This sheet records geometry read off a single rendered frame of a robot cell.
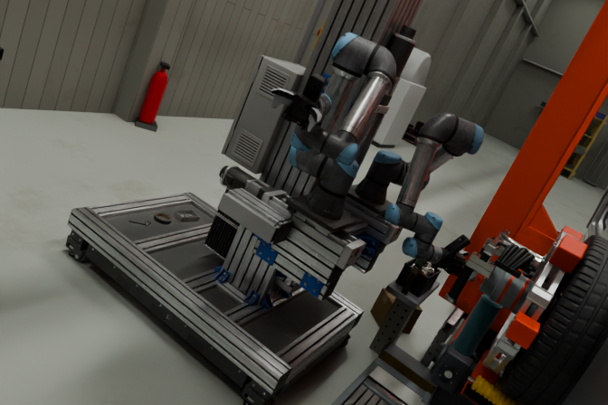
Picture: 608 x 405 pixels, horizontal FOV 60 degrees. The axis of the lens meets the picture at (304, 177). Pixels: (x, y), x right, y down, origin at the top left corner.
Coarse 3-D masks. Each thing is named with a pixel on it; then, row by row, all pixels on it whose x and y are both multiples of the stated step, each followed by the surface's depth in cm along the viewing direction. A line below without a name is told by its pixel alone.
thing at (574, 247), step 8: (568, 240) 169; (576, 240) 169; (560, 248) 167; (568, 248) 167; (576, 248) 167; (584, 248) 167; (552, 256) 171; (560, 256) 169; (568, 256) 167; (576, 256) 165; (560, 264) 171; (568, 264) 169; (576, 264) 167; (568, 272) 171
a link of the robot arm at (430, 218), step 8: (424, 216) 204; (432, 216) 202; (416, 224) 202; (424, 224) 202; (432, 224) 202; (440, 224) 203; (416, 232) 204; (424, 232) 203; (432, 232) 203; (424, 240) 204; (432, 240) 206
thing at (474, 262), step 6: (474, 252) 186; (474, 258) 184; (468, 264) 185; (474, 264) 184; (480, 264) 183; (486, 264) 182; (492, 264) 182; (480, 270) 183; (486, 270) 182; (492, 270) 181; (486, 276) 182
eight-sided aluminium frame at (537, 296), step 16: (560, 240) 179; (544, 272) 172; (560, 272) 172; (528, 304) 169; (544, 304) 167; (512, 320) 173; (496, 336) 211; (496, 352) 178; (512, 352) 172; (496, 368) 187
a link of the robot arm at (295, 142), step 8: (296, 128) 170; (312, 128) 168; (320, 128) 169; (296, 136) 169; (304, 136) 168; (312, 136) 167; (320, 136) 167; (296, 144) 169; (304, 144) 169; (312, 144) 168; (320, 144) 167
